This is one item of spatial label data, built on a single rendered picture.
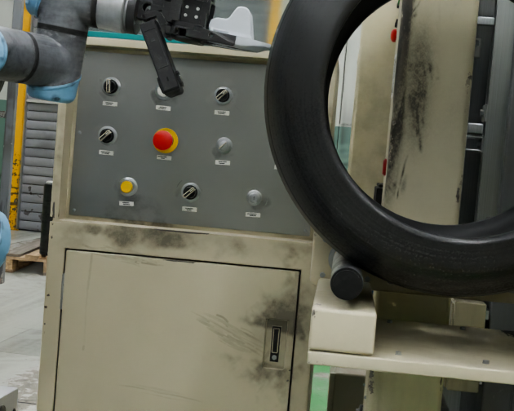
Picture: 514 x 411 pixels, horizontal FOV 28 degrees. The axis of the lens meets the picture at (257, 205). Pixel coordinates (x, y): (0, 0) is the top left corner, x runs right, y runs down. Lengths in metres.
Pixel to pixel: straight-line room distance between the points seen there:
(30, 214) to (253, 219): 9.41
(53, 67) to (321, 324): 0.53
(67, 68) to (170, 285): 0.66
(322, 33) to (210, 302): 0.80
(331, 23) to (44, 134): 10.03
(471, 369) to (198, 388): 0.79
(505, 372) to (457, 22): 0.63
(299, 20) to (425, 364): 0.49
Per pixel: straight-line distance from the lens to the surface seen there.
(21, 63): 1.48
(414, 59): 1.76
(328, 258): 1.74
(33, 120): 11.45
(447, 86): 1.76
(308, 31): 1.40
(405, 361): 1.41
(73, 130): 2.13
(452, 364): 1.42
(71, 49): 1.54
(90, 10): 1.53
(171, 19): 1.50
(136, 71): 2.11
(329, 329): 1.40
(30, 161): 11.42
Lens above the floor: 1.07
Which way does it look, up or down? 3 degrees down
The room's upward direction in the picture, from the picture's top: 5 degrees clockwise
